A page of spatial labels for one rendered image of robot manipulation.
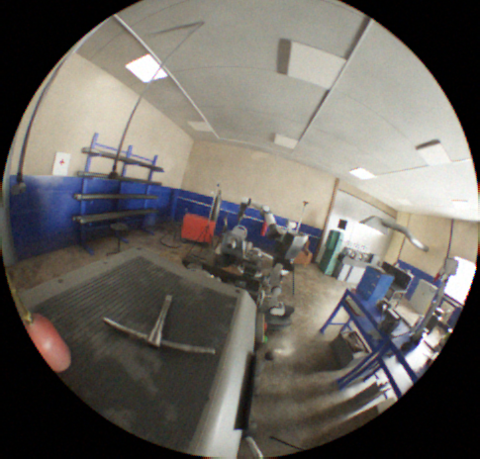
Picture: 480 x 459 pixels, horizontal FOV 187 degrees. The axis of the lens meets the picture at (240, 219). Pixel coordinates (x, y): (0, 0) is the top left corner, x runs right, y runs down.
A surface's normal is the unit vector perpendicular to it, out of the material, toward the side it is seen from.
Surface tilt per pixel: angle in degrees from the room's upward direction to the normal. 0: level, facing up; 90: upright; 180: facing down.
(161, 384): 0
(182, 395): 0
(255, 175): 90
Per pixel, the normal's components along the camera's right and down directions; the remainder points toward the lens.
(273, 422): 0.26, -0.95
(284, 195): -0.14, 0.11
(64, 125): 0.95, 0.28
